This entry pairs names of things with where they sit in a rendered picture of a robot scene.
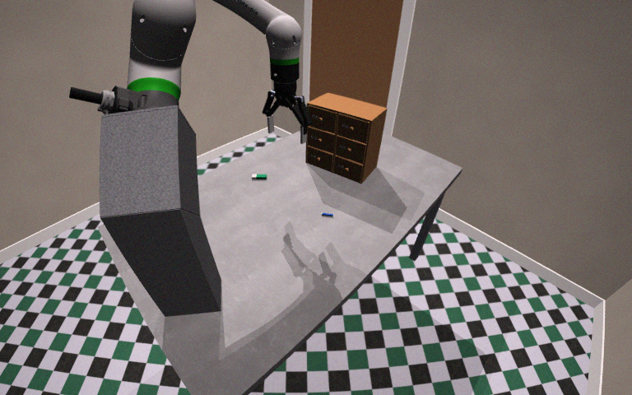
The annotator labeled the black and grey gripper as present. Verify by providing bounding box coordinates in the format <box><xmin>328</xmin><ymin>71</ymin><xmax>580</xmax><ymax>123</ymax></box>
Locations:
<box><xmin>263</xmin><ymin>81</ymin><xmax>313</xmax><ymax>144</ymax></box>

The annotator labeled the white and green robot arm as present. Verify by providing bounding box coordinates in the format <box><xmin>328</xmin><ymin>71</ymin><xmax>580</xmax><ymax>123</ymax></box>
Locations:
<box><xmin>69</xmin><ymin>0</ymin><xmax>302</xmax><ymax>114</ymax></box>

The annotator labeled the small brown chest of drawers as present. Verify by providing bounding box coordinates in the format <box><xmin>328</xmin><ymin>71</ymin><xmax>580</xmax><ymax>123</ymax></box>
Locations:
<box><xmin>307</xmin><ymin>93</ymin><xmax>387</xmax><ymax>184</ymax></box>

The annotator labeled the dark brown wooden drawer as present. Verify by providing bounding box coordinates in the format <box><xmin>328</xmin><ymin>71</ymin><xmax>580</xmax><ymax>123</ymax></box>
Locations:
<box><xmin>333</xmin><ymin>155</ymin><xmax>363</xmax><ymax>182</ymax></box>
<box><xmin>309</xmin><ymin>105</ymin><xmax>337</xmax><ymax>132</ymax></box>
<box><xmin>307</xmin><ymin>146</ymin><xmax>333</xmax><ymax>171</ymax></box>
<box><xmin>335</xmin><ymin>135</ymin><xmax>367</xmax><ymax>163</ymax></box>
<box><xmin>308</xmin><ymin>127</ymin><xmax>335</xmax><ymax>152</ymax></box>
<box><xmin>337</xmin><ymin>114</ymin><xmax>370</xmax><ymax>142</ymax></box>

